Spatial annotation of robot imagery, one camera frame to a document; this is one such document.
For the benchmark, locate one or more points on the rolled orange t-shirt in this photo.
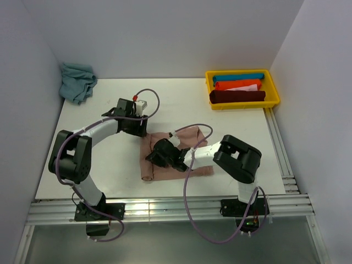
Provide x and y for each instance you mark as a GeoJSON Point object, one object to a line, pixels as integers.
{"type": "Point", "coordinates": [239, 85]}

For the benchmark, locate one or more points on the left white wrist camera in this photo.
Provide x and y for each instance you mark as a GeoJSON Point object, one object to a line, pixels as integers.
{"type": "Point", "coordinates": [140, 106]}

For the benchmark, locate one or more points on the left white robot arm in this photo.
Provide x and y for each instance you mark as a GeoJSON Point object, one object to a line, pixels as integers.
{"type": "Point", "coordinates": [70, 159]}

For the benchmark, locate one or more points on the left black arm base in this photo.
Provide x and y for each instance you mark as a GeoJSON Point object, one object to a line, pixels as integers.
{"type": "Point", "coordinates": [97, 225]}

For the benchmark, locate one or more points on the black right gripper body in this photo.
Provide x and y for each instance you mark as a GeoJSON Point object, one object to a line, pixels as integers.
{"type": "Point", "coordinates": [160, 160]}

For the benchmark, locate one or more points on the rolled blue t-shirt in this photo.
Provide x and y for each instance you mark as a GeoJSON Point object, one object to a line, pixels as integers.
{"type": "Point", "coordinates": [235, 77]}

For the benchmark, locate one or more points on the crumpled teal t-shirt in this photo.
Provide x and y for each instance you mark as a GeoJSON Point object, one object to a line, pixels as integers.
{"type": "Point", "coordinates": [78, 81]}

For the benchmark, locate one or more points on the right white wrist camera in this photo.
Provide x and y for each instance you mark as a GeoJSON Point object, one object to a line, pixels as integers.
{"type": "Point", "coordinates": [174, 139]}

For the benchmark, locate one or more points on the pink printed t-shirt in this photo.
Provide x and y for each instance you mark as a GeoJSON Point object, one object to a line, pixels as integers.
{"type": "Point", "coordinates": [149, 172]}

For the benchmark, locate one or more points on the yellow plastic bin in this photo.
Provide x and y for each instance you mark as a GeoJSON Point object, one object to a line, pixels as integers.
{"type": "Point", "coordinates": [271, 99]}

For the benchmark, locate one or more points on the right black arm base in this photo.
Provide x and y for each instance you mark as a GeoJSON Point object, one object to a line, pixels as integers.
{"type": "Point", "coordinates": [235, 208]}

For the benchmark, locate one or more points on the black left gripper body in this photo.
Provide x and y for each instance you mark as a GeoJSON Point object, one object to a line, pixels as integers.
{"type": "Point", "coordinates": [133, 127]}

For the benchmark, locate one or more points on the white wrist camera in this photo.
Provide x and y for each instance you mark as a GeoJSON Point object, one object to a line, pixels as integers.
{"type": "Point", "coordinates": [174, 139]}
{"type": "Point", "coordinates": [140, 106]}

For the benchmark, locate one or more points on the rolled maroon t-shirt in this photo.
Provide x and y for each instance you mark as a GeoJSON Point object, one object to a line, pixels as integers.
{"type": "Point", "coordinates": [217, 97]}

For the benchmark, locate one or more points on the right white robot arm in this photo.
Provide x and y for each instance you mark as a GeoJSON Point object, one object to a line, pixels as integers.
{"type": "Point", "coordinates": [237, 158]}

